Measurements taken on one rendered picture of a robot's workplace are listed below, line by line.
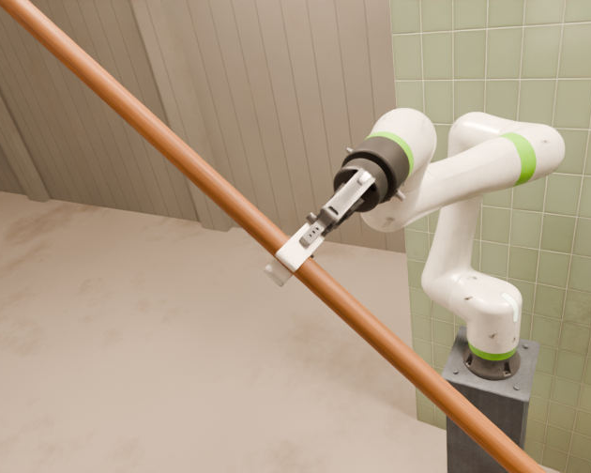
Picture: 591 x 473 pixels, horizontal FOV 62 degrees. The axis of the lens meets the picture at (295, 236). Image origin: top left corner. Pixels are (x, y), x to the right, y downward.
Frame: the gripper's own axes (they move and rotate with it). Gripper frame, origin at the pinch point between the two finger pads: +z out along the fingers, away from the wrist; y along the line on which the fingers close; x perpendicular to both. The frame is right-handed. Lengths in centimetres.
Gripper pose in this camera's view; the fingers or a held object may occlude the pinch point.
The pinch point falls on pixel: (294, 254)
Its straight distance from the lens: 60.6
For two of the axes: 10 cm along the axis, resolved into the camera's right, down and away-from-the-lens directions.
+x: -7.4, -6.7, 0.6
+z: -5.3, 5.3, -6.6
